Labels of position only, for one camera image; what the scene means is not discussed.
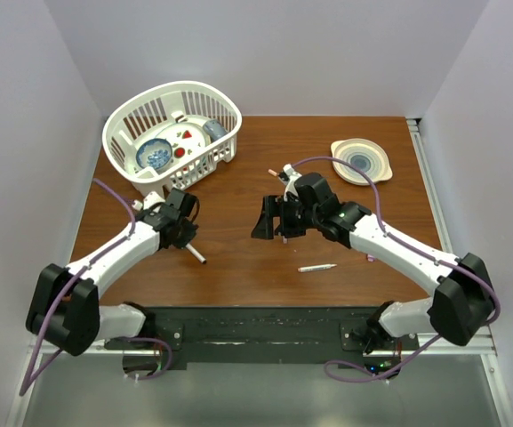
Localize grey blue cup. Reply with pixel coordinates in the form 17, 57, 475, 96
202, 119, 228, 142

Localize white plastic dish basket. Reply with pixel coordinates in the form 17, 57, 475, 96
101, 81, 243, 196

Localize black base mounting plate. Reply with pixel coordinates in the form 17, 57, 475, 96
105, 307, 419, 370

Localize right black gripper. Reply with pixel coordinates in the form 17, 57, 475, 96
252, 195, 321, 239

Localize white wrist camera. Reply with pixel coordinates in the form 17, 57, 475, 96
278, 164, 301, 201
143, 191, 164, 209

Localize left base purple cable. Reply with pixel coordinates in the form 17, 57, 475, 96
122, 336, 175, 382

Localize white pink-end marker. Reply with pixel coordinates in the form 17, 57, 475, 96
297, 263, 337, 273

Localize beige plate blue rings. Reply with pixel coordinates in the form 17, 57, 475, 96
329, 138, 394, 186

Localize white strawberry plate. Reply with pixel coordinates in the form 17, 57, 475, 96
155, 122, 211, 164

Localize blue patterned bowl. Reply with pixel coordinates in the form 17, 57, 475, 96
136, 138, 172, 171

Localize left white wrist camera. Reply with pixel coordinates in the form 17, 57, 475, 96
143, 191, 164, 209

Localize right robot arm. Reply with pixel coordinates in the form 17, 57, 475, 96
251, 172, 497, 350

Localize white black-tip marker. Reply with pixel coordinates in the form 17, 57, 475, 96
186, 244, 207, 264

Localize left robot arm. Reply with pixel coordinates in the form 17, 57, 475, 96
26, 189, 200, 356

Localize aluminium frame rail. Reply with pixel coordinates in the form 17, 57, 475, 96
406, 118, 513, 426

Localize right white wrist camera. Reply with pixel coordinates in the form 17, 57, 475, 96
278, 164, 301, 201

